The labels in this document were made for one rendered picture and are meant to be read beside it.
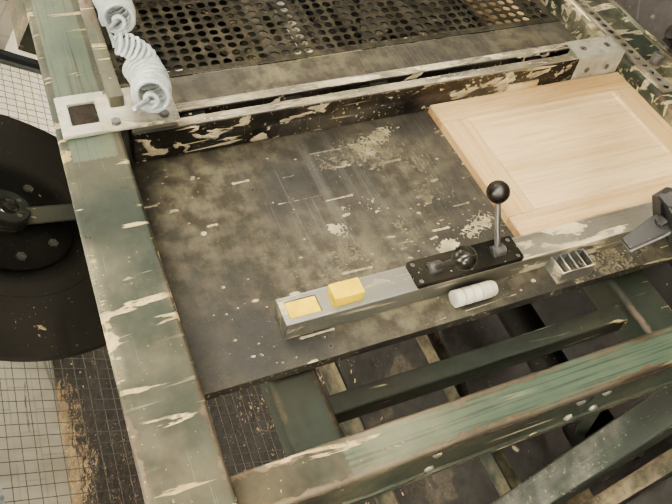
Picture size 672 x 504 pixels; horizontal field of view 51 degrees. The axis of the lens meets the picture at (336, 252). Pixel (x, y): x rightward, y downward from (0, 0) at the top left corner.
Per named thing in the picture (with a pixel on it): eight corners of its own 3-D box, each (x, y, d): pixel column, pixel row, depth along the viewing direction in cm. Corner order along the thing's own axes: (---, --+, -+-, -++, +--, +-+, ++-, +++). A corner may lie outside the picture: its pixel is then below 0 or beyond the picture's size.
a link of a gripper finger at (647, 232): (619, 237, 101) (657, 215, 100) (632, 254, 100) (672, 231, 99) (618, 233, 100) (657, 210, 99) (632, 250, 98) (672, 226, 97)
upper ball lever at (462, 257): (444, 277, 114) (485, 265, 101) (424, 283, 113) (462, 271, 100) (438, 255, 114) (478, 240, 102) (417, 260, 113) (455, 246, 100)
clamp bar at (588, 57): (617, 82, 159) (669, -14, 140) (74, 183, 120) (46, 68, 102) (591, 55, 164) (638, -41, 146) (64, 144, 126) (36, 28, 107)
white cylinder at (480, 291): (454, 311, 114) (496, 299, 116) (459, 301, 111) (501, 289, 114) (446, 297, 115) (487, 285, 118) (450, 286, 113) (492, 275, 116)
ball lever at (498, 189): (513, 258, 116) (515, 181, 110) (494, 263, 114) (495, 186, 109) (500, 250, 119) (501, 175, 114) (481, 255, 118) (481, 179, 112)
